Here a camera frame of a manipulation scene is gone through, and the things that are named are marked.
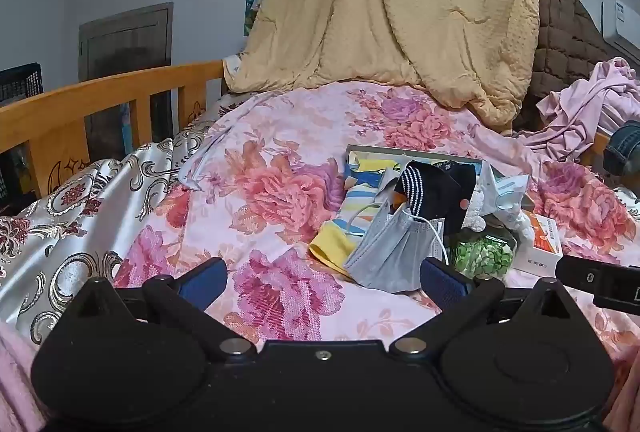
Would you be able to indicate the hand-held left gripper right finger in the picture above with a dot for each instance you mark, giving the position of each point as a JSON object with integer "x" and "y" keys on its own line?
{"x": 445, "y": 284}

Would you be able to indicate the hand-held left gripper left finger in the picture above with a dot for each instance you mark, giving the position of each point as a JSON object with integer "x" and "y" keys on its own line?
{"x": 205, "y": 283}

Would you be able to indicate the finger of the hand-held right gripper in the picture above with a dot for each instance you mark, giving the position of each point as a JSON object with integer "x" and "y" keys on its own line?
{"x": 595, "y": 279}

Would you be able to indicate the grey face mask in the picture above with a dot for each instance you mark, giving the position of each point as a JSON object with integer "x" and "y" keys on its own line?
{"x": 390, "y": 252}

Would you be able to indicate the black sock with white stripes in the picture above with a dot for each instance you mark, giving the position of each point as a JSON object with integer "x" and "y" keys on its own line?
{"x": 440, "y": 197}

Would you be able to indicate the white blue mask packet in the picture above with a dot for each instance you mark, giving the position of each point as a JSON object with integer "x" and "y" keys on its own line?
{"x": 507, "y": 199}

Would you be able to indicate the yellow blue striped cloth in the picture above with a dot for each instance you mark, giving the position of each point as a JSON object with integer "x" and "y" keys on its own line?
{"x": 327, "y": 249}

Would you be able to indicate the grey shallow box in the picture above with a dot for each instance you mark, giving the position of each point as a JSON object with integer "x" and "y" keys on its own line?
{"x": 415, "y": 152}

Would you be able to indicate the jar of green paper stars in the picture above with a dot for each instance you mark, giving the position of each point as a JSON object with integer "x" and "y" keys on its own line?
{"x": 482, "y": 257}

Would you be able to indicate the orange and white carton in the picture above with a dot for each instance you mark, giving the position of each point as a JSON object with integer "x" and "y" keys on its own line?
{"x": 542, "y": 232}

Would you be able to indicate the blue jeans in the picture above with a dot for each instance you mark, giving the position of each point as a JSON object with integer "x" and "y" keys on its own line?
{"x": 625, "y": 147}

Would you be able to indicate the pink floral bedsheet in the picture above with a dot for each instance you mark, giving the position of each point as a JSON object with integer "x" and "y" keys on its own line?
{"x": 280, "y": 152}

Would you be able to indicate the silver patterned satin blanket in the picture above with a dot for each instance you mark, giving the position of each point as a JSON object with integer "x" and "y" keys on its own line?
{"x": 60, "y": 232}

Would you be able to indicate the pink crumpled cloth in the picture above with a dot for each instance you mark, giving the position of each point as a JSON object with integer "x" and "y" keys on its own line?
{"x": 580, "y": 112}

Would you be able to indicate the pink fleece garment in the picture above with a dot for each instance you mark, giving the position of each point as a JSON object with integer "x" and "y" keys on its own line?
{"x": 15, "y": 362}

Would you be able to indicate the brown quilted blanket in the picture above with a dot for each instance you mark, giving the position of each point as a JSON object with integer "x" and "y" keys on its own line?
{"x": 560, "y": 42}

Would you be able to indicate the grey wooden door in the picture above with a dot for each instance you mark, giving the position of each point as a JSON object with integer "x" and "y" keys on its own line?
{"x": 125, "y": 42}

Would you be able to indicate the white air conditioner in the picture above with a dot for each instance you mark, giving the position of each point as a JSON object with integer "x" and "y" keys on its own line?
{"x": 622, "y": 25}

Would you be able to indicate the black plastic crate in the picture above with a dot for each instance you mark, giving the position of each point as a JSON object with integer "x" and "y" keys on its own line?
{"x": 20, "y": 82}

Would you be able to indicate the yellow quilt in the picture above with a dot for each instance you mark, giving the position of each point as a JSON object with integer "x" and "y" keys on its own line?
{"x": 380, "y": 12}

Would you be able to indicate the wooden bed frame board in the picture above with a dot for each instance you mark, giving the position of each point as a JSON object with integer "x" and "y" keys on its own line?
{"x": 595, "y": 147}

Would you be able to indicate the wooden bed rail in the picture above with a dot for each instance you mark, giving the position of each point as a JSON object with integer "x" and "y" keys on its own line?
{"x": 50, "y": 117}

